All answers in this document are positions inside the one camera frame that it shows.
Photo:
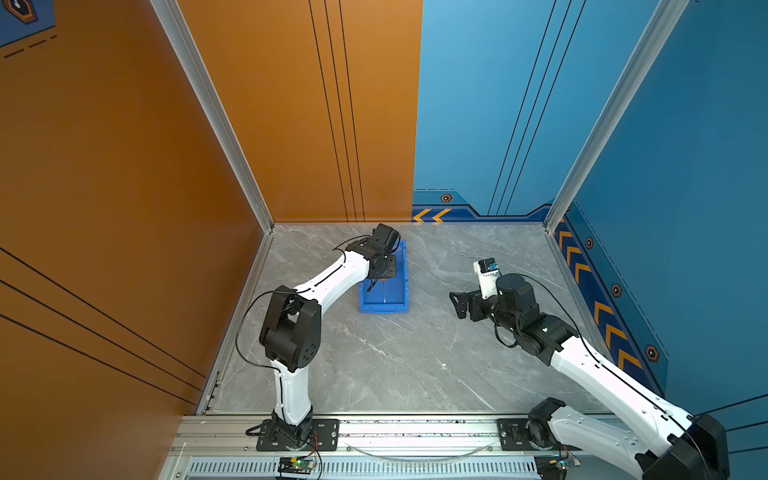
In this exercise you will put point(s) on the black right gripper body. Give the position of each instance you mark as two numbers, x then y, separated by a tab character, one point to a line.
480	309

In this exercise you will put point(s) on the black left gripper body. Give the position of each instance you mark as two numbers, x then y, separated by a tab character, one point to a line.
389	268

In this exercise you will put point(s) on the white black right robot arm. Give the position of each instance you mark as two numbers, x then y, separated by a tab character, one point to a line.
658	440

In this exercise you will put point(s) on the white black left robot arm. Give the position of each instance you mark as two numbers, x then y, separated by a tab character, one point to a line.
292	328

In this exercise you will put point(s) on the blue plastic bin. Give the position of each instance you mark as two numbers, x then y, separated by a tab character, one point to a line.
397	289

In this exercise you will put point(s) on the green circuit board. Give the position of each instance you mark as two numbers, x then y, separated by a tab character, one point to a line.
296	466

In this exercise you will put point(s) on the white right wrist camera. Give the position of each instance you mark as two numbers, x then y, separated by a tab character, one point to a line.
487	272

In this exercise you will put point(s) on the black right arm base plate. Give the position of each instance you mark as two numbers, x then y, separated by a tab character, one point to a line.
517	434

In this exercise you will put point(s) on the aluminium front rail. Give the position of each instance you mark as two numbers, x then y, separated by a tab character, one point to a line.
377	446

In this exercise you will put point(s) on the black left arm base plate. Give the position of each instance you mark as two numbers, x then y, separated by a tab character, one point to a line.
275	435

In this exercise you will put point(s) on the aluminium corner post left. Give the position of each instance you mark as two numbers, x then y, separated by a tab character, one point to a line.
176	29

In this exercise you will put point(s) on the aluminium corner post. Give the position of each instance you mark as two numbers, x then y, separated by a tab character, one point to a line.
176	29
661	24

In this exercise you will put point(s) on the aluminium corner post right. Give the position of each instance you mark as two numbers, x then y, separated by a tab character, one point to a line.
661	24

